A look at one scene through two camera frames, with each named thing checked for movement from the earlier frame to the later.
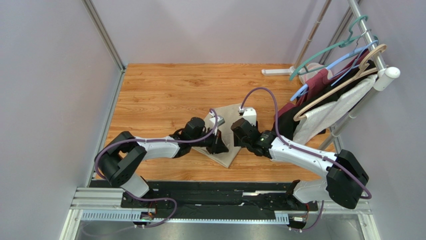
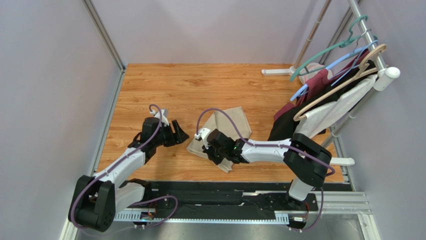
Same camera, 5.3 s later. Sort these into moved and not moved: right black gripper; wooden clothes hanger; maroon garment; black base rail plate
Moved: right black gripper
Not moved: black base rail plate; wooden clothes hanger; maroon garment
